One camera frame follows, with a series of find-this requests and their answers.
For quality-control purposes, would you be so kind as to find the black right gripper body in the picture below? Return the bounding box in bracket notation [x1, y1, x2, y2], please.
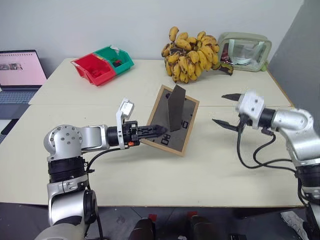
[237, 113, 254, 132]

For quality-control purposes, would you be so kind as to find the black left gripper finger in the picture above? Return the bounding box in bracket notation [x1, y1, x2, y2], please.
[137, 131, 166, 141]
[137, 123, 168, 134]

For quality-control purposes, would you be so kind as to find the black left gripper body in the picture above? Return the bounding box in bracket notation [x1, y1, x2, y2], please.
[122, 120, 140, 148]

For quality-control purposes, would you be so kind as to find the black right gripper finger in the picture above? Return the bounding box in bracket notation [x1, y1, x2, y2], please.
[211, 118, 241, 132]
[221, 92, 243, 102]

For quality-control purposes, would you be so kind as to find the wooden picture frame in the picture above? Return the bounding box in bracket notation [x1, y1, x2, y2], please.
[140, 84, 201, 158]

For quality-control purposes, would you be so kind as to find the blackened banana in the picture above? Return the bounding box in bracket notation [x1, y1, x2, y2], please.
[211, 61, 235, 76]

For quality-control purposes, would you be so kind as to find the dark red packet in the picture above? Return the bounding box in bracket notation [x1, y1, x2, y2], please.
[219, 42, 235, 66]

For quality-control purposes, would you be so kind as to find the clear pouch with green trim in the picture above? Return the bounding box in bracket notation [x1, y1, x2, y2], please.
[216, 31, 273, 74]

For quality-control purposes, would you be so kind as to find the yellow banana bunch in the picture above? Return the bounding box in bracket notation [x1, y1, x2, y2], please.
[161, 26, 221, 84]

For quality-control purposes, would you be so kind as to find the red plastic storage bin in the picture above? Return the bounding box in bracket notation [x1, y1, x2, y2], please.
[70, 53, 117, 87]

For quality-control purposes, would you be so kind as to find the green plastic storage bin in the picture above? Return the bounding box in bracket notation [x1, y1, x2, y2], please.
[93, 44, 135, 76]

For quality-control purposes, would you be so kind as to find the dark rounded shape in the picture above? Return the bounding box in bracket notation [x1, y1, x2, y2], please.
[189, 214, 219, 240]
[128, 217, 157, 240]

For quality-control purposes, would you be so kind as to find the white shoe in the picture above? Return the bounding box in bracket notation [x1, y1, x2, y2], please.
[279, 210, 308, 240]

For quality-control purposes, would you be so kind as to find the open laptop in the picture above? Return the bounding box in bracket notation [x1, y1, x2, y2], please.
[0, 49, 48, 120]

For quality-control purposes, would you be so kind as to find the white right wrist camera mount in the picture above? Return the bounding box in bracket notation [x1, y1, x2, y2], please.
[234, 90, 265, 130]

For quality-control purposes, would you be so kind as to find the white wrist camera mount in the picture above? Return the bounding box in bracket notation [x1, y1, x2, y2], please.
[115, 97, 136, 150]
[234, 90, 265, 130]

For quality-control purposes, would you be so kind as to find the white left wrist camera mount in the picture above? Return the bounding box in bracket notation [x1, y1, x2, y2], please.
[115, 97, 136, 150]

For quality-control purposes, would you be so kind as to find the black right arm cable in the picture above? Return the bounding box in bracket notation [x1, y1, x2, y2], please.
[235, 124, 300, 175]

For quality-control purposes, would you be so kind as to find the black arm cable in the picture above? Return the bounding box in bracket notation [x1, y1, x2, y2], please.
[235, 124, 300, 175]
[84, 146, 126, 174]

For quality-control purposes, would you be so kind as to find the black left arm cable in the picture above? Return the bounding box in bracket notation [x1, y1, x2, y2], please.
[84, 146, 126, 174]

